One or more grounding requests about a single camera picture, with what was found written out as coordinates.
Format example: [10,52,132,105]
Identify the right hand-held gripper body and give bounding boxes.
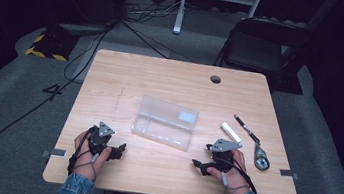
[203,136,243,174]

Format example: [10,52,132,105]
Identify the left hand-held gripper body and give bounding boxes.
[86,120,117,158]

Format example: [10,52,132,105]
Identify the black pen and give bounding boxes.
[230,113,264,145]

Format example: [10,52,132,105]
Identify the clear plastic pencil case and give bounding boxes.
[129,92,202,153]

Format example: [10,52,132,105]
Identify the person's right hand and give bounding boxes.
[204,145,256,194]

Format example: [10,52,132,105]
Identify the person's left hand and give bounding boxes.
[69,128,115,183]

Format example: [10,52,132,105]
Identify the white cylindrical tube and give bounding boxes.
[218,121,245,144]

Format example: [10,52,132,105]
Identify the grey tape piece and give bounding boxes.
[41,146,67,162]
[278,168,300,181]

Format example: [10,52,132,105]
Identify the yellow black striped base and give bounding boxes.
[24,26,81,63]

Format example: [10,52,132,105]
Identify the black folding chair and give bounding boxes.
[210,12,315,96]

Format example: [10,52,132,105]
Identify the grey wrist cord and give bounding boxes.
[218,171,252,194]
[72,150,102,183]

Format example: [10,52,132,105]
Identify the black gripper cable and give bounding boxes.
[224,158,262,194]
[66,123,96,179]

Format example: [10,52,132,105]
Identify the round table cable grommet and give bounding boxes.
[209,74,223,85]

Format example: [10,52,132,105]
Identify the long black floor cable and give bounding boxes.
[0,12,112,194]

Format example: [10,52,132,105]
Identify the grey stand base plate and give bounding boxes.
[57,19,112,40]

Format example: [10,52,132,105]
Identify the tangled floor cables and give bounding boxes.
[116,0,205,64]

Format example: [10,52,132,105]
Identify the white metal stand frame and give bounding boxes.
[171,0,264,46]

